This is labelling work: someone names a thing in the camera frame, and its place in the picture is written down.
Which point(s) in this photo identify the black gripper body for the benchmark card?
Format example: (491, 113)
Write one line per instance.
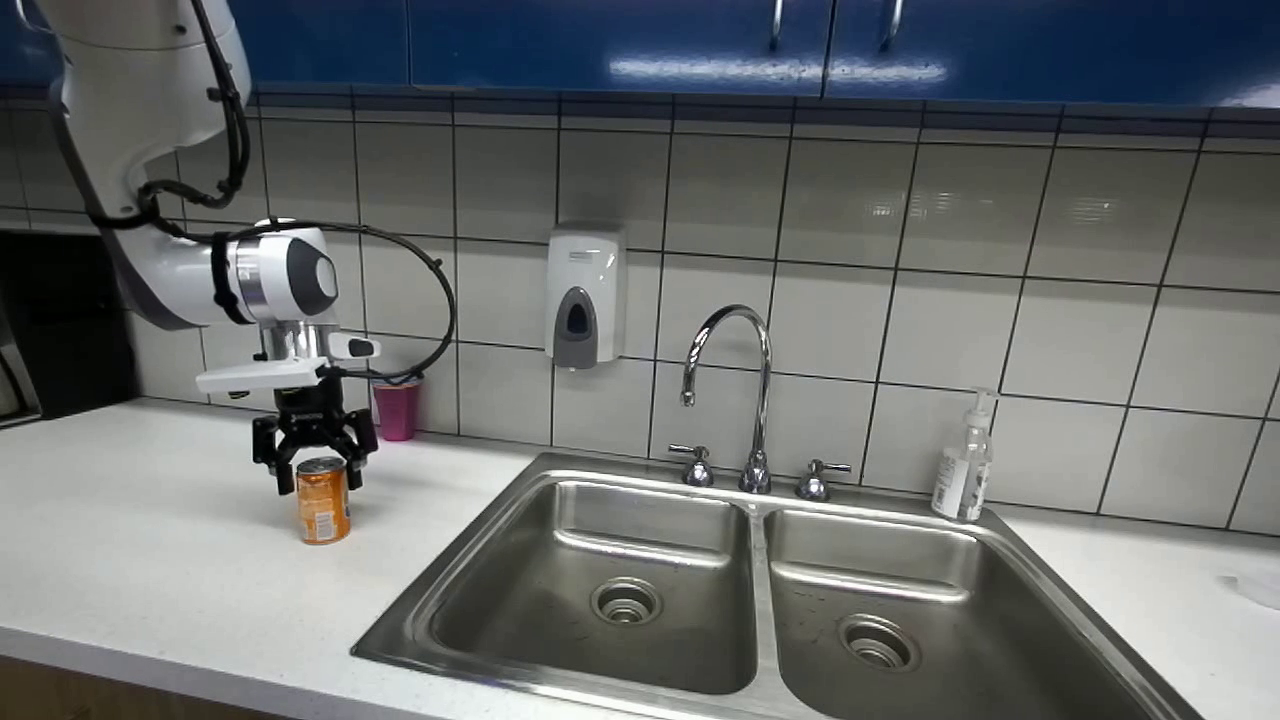
(315, 417)

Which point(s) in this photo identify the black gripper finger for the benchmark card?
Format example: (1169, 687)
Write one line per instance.
(362, 441)
(273, 455)

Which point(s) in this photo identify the orange bottle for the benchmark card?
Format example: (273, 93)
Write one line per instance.
(323, 507)

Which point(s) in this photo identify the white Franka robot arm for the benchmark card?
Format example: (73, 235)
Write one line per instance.
(132, 81)

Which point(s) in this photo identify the stainless steel double sink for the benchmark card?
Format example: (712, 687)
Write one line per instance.
(666, 587)

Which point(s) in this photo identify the pink plastic cup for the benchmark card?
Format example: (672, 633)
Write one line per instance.
(397, 411)

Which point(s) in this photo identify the black countertop appliance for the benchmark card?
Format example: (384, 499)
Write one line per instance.
(67, 335)

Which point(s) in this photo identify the chrome gooseneck faucet spout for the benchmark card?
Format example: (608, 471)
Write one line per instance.
(761, 401)

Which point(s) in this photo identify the blue upper cabinet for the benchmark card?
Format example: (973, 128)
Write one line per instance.
(603, 42)

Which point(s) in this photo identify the clear pump soap bottle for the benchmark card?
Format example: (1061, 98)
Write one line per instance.
(963, 472)

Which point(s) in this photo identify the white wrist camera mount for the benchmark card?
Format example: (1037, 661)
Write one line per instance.
(244, 382)

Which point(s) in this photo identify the white wall soap dispenser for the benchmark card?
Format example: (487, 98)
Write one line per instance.
(581, 301)

